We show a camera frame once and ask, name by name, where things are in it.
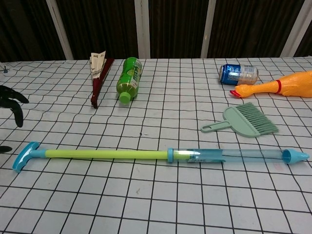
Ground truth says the green plastic drink bottle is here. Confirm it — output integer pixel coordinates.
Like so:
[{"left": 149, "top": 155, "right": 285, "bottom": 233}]
[{"left": 116, "top": 57, "right": 143, "bottom": 107}]

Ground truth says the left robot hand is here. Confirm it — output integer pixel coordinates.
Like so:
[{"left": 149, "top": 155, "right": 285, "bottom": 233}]
[{"left": 0, "top": 84, "right": 30, "bottom": 154}]

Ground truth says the dark red folding fan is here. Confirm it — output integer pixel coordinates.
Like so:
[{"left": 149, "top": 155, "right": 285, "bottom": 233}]
[{"left": 89, "top": 50, "right": 115, "bottom": 109}]

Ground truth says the mint green dustpan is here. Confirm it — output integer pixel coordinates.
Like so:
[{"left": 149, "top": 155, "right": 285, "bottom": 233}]
[{"left": 200, "top": 106, "right": 261, "bottom": 137}]

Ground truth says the green and blue telescopic stick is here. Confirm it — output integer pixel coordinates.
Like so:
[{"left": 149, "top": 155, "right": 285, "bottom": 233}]
[{"left": 12, "top": 142, "right": 311, "bottom": 174}]

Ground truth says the white checkered tablecloth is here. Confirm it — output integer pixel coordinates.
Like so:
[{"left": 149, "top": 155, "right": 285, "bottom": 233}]
[{"left": 0, "top": 56, "right": 312, "bottom": 234}]

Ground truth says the white partition frame post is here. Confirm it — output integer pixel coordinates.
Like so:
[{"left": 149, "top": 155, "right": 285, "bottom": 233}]
[
  {"left": 200, "top": 0, "right": 217, "bottom": 59},
  {"left": 281, "top": 0, "right": 306, "bottom": 57},
  {"left": 45, "top": 0, "right": 74, "bottom": 60},
  {"left": 134, "top": 0, "right": 151, "bottom": 59}
]

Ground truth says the mint green hand brush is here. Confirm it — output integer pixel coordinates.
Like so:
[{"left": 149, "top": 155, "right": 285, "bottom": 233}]
[{"left": 235, "top": 102, "right": 279, "bottom": 134}]

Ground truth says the blue and silver can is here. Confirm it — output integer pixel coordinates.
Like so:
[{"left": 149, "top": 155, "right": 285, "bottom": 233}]
[{"left": 218, "top": 63, "right": 259, "bottom": 85}]

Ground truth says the yellow rubber chicken toy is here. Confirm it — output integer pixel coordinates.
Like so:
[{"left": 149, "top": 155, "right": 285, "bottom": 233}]
[{"left": 229, "top": 70, "right": 312, "bottom": 98}]

